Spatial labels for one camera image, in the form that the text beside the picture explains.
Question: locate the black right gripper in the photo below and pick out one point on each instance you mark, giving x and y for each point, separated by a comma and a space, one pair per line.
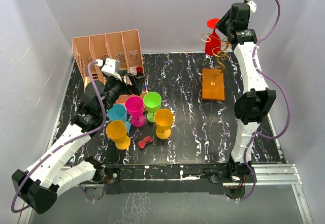
220, 25

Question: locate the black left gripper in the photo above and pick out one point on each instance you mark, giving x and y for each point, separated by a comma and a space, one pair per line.
136, 83

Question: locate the pink wine glass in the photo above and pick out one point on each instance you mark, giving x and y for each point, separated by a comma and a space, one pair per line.
135, 108

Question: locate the green wine glass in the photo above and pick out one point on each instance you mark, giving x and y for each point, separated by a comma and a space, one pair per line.
152, 103

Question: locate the blue wine glass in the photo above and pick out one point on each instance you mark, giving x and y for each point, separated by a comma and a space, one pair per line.
118, 112

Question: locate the orange wine glass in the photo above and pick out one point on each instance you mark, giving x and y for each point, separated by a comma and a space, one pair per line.
163, 120

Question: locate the yellow wine glass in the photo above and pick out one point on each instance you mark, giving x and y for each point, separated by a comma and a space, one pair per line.
116, 131

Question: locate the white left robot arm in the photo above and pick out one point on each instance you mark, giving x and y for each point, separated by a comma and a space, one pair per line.
41, 183

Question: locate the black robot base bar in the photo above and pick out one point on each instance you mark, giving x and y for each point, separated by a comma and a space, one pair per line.
215, 179

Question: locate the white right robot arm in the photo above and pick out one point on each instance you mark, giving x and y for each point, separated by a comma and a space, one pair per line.
257, 99

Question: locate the red wine glass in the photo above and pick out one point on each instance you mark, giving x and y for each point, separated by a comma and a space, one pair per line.
213, 41

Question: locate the white red box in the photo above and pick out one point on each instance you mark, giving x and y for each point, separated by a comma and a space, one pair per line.
133, 70

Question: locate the peach plastic file organizer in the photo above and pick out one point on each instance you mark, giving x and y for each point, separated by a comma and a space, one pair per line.
123, 46

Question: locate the red bone-shaped toy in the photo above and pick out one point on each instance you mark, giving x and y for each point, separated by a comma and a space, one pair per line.
144, 142

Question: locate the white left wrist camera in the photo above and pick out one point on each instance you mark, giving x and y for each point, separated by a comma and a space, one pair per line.
110, 67

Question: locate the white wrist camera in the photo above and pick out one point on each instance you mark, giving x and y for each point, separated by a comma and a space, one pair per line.
252, 6
110, 67

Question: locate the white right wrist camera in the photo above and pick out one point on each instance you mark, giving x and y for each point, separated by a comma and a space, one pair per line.
252, 6

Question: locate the gold wire rack wooden base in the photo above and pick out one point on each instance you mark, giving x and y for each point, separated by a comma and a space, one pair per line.
213, 88

